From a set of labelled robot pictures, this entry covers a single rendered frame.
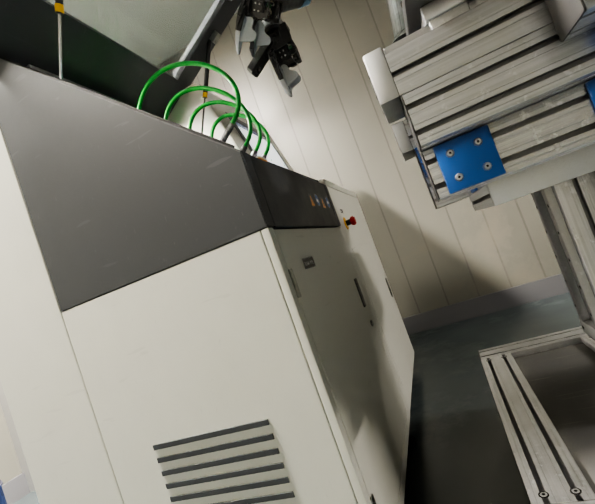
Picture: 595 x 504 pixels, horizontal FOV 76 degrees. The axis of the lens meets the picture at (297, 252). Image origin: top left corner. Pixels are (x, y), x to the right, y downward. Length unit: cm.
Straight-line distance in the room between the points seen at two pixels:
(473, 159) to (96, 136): 78
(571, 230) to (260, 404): 72
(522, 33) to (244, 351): 72
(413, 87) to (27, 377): 111
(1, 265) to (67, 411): 41
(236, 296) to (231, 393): 20
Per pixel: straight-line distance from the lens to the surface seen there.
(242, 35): 117
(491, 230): 280
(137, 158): 92
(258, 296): 77
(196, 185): 82
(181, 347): 89
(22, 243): 117
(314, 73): 309
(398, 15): 148
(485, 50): 72
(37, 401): 123
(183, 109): 175
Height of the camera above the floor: 69
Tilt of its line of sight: 3 degrees up
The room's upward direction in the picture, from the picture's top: 20 degrees counter-clockwise
